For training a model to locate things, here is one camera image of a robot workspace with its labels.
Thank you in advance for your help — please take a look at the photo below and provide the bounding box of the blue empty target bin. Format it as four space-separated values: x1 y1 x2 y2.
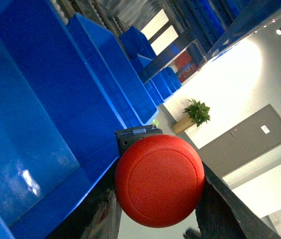
0 0 128 239

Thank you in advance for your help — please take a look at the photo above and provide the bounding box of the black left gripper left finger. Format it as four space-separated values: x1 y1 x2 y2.
47 159 122 239

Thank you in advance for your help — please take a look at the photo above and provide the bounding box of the blue bin beyond target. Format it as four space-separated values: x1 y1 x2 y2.
66 13 158 127

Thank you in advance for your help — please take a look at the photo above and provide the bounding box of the potted green plant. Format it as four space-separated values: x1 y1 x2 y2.
172 99 211 134

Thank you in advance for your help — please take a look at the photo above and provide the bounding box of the red button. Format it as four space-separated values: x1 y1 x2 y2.
115 125 205 228

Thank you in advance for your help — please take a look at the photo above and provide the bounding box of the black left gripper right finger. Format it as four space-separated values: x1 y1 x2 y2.
196 163 281 239

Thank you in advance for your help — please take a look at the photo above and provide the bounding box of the grey door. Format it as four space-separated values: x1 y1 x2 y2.
198 104 281 178

